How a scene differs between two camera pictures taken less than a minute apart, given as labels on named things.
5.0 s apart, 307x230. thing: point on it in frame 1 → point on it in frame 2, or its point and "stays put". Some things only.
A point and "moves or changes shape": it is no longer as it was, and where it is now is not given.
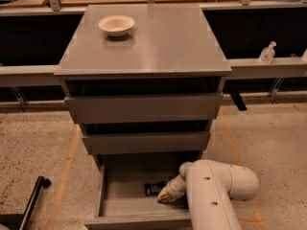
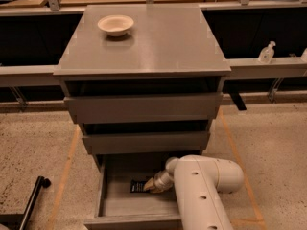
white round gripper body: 173,190 → 160,180
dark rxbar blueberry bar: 153,189 moves or changes shape
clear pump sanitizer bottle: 267,54 stays put
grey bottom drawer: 122,202 stays put
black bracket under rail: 238,101 stays put
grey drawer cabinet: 145,82 stays put
